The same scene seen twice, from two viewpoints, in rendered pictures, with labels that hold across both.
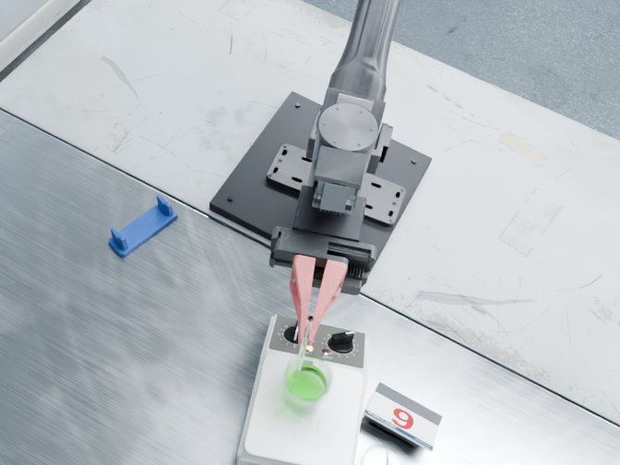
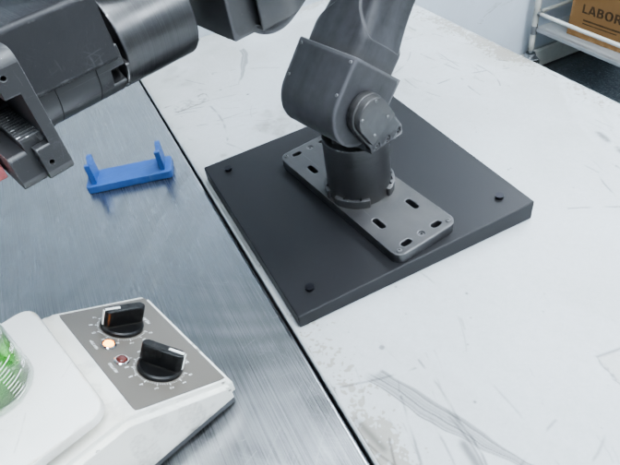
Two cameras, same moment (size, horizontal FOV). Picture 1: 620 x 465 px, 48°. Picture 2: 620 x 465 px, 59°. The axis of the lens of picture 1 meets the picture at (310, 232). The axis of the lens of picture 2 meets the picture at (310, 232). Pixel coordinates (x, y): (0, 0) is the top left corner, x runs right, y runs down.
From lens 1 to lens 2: 0.65 m
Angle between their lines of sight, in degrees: 35
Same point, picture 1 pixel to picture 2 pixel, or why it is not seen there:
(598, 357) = not seen: outside the picture
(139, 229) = (124, 172)
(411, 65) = (585, 108)
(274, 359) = (24, 320)
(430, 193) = (507, 250)
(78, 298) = (19, 212)
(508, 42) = not seen: outside the picture
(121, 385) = not seen: outside the picture
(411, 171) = (485, 207)
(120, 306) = (40, 233)
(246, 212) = (232, 187)
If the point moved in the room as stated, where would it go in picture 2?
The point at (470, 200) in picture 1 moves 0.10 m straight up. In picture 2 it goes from (576, 282) to (605, 190)
